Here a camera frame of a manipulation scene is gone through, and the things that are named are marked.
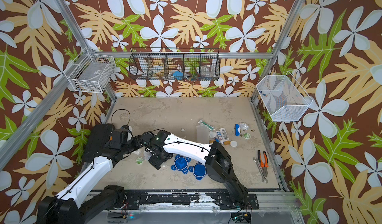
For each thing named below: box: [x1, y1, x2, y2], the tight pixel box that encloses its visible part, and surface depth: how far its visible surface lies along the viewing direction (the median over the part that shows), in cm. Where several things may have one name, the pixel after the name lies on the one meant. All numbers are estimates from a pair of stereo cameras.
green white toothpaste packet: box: [197, 118, 215, 131], surface depth 103 cm
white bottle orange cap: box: [219, 127, 231, 145], surface depth 98 cm
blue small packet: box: [234, 123, 241, 137], surface depth 103 cm
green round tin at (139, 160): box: [135, 156, 144, 165], surface depth 89 cm
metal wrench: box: [253, 156, 269, 184], surface depth 86 cm
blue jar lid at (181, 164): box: [170, 154, 192, 175], surface depth 88 cm
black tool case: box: [82, 123, 114, 163], surface depth 93 cm
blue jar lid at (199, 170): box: [188, 161, 207, 181], surface depth 86 cm
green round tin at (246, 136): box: [243, 132, 252, 140], surface depth 100 cm
